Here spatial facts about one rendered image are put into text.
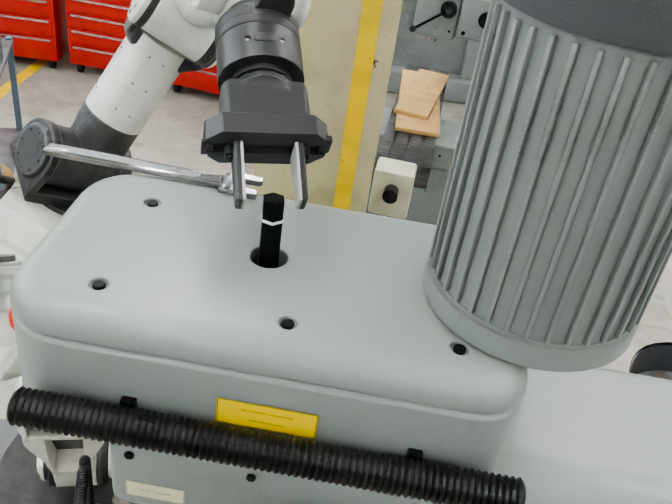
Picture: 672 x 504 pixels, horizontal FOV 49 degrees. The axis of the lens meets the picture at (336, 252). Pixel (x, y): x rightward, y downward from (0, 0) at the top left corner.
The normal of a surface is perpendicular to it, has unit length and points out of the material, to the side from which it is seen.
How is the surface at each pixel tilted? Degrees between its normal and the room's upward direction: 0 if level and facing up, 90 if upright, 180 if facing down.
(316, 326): 0
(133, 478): 90
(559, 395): 0
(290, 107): 30
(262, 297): 0
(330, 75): 90
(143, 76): 89
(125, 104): 89
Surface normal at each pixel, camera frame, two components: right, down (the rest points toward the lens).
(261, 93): 0.22, -0.42
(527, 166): -0.68, 0.34
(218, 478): -0.12, 0.55
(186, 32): 0.18, 0.61
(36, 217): 0.49, -0.52
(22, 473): 0.13, -0.82
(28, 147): -0.57, -0.11
